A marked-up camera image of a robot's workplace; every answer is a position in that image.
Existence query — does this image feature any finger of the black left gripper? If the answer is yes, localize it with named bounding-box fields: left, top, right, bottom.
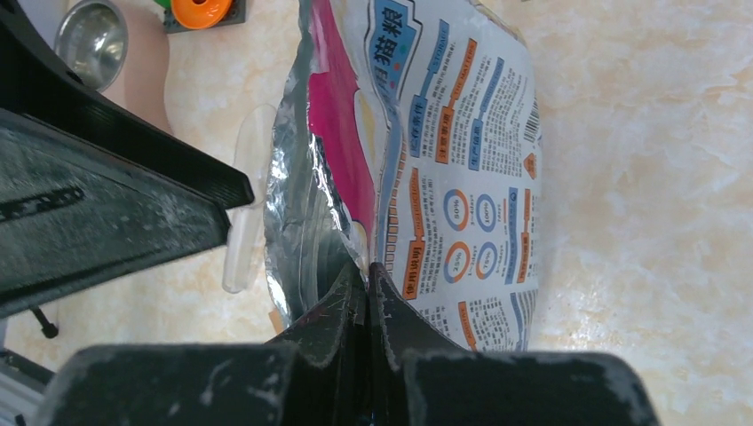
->
left=1, top=1, right=250, bottom=317

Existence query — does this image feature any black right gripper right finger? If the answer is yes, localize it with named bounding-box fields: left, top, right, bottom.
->
left=368, top=263, right=660, bottom=425

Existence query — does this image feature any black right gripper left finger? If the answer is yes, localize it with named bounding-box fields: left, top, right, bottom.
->
left=35, top=264, right=369, bottom=425

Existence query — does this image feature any pink double bowl stand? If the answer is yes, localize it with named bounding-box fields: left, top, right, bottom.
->
left=103, top=1, right=172, bottom=134

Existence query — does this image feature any clear plastic scoop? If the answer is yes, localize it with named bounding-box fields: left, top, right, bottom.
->
left=221, top=104, right=276, bottom=294

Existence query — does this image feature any pet food bag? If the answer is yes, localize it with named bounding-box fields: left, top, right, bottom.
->
left=264, top=1, right=543, bottom=351

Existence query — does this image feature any steel pet bowl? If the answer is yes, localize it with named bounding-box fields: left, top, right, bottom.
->
left=53, top=1, right=128, bottom=92

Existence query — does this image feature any black mini tripod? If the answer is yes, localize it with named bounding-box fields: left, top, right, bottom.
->
left=29, top=306, right=59, bottom=339

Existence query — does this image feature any orange ring toy on plate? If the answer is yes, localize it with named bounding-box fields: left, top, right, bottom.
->
left=155, top=0, right=248, bottom=34

